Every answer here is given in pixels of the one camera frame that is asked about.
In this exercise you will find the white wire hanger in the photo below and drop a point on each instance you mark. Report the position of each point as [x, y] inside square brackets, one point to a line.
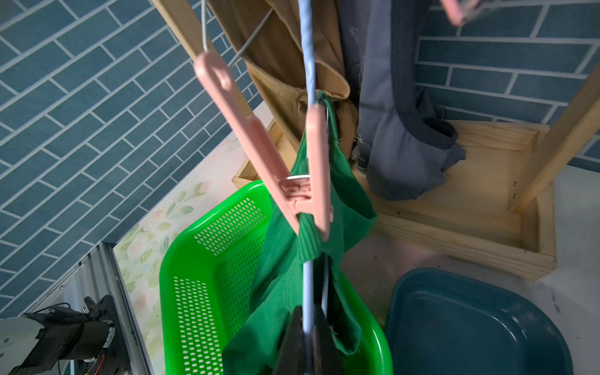
[241, 21]

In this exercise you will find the dark teal plastic tray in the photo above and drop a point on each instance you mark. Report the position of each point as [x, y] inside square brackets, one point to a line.
[444, 323]

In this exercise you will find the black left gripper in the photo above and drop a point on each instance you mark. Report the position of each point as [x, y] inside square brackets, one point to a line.
[38, 340]

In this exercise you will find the green plastic basket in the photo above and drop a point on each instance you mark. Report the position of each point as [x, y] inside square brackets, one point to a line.
[205, 287]

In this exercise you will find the tan tank top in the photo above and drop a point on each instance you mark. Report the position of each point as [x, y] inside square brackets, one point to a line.
[275, 63]

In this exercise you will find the wooden clothes rack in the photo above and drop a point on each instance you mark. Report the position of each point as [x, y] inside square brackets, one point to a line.
[497, 207]

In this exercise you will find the pink clothespin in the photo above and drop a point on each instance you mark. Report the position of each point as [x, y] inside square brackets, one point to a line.
[309, 193]

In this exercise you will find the dark grey tank top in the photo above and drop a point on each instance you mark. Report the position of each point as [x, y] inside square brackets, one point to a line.
[402, 144]

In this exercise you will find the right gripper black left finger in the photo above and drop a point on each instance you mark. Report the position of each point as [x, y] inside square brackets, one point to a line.
[292, 354]

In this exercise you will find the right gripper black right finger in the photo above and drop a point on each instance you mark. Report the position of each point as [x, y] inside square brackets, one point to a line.
[326, 359]

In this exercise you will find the yellow clothespin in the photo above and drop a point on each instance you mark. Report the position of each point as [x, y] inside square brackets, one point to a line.
[460, 12]

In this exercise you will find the green tank top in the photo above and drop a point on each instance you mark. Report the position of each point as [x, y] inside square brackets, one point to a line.
[302, 269]

